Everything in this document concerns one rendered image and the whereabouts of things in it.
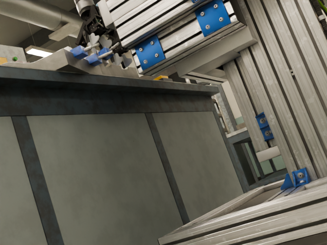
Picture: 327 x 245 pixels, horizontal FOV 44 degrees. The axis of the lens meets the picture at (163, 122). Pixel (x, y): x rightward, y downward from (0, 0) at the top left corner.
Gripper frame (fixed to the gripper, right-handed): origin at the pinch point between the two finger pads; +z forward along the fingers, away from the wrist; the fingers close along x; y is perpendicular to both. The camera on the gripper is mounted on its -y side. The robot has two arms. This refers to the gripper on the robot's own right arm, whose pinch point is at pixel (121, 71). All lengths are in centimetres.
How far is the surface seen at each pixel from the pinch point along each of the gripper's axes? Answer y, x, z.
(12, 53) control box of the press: -73, 5, -47
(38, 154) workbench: 16, -77, 40
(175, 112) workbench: 16.2, 6.2, 27.9
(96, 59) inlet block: 23, -47, 10
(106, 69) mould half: 14.4, -31.0, 8.7
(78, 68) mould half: 24, -58, 15
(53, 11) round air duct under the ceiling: -304, 319, -278
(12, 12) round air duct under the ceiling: -310, 240, -264
